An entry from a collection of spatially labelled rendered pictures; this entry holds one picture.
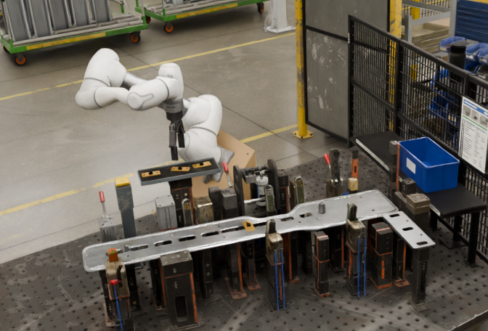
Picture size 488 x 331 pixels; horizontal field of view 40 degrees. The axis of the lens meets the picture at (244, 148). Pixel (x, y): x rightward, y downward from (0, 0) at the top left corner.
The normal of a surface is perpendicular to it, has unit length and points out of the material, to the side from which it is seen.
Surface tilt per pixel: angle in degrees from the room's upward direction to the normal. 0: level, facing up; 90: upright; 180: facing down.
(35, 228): 0
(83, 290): 0
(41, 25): 86
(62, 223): 0
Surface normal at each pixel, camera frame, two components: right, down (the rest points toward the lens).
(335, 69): -0.86, 0.25
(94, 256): -0.06, -0.91
